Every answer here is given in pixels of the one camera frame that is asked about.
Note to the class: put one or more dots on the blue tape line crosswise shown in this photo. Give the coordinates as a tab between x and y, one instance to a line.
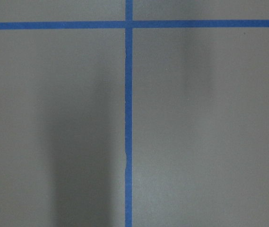
134	24

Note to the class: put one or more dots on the blue tape line lengthwise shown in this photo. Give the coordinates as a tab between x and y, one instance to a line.
128	111

